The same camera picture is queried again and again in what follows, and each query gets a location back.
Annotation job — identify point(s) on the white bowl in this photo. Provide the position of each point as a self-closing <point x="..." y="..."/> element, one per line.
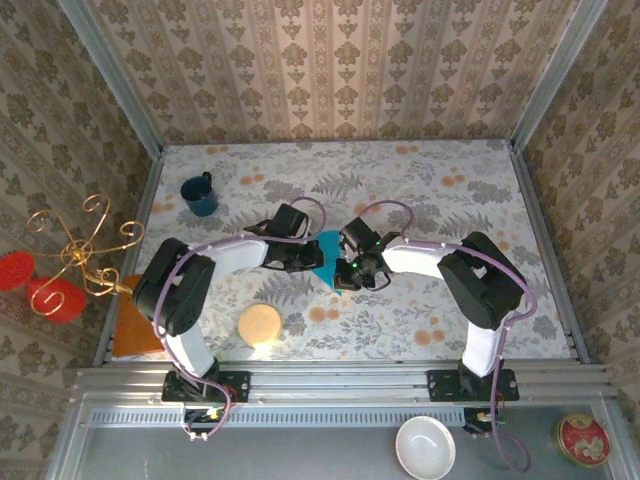
<point x="425" y="447"/>

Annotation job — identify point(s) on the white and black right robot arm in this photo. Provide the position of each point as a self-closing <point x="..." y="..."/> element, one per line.
<point x="482" y="280"/>

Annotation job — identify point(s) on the red plastic goblet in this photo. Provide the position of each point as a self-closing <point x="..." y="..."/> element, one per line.
<point x="70" y="302"/>

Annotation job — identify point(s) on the aluminium table side rail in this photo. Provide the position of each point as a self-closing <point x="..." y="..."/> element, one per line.
<point x="148" y="190"/>
<point x="531" y="200"/>

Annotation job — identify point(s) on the dark blue mug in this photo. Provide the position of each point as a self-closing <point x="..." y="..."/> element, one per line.
<point x="200" y="197"/>

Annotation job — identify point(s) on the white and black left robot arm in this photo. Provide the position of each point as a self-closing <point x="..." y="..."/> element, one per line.
<point x="172" y="290"/>

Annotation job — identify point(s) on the aluminium frame post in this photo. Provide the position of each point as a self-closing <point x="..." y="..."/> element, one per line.
<point x="111" y="75"/>
<point x="556" y="75"/>

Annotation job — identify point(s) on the small black controller board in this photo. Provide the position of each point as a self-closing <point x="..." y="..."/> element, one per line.
<point x="200" y="416"/>
<point x="475" y="419"/>

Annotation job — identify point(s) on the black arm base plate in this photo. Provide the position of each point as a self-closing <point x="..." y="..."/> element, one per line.
<point x="440" y="385"/>
<point x="240" y="387"/>

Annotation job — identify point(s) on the round cork coaster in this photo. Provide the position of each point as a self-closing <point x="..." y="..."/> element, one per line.
<point x="259" y="326"/>

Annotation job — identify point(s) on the aluminium frame rail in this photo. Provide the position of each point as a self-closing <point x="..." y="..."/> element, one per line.
<point x="340" y="385"/>

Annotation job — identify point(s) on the orange wooden board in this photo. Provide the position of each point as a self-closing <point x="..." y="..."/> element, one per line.
<point x="131" y="332"/>

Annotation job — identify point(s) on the blue paper sheet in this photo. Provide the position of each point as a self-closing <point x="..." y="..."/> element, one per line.
<point x="328" y="265"/>

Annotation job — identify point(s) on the red round tin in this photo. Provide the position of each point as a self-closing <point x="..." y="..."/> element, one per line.
<point x="584" y="441"/>

